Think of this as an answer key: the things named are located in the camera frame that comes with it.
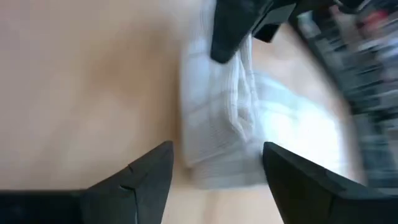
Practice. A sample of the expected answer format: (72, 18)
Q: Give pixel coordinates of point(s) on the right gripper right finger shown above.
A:
(311, 199)

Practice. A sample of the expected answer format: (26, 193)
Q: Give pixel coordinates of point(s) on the white plaid towel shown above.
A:
(217, 109)

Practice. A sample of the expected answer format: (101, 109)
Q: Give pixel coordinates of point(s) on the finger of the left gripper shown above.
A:
(275, 25)
(233, 28)

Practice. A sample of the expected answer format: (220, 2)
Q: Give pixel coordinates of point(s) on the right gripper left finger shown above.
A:
(109, 205)

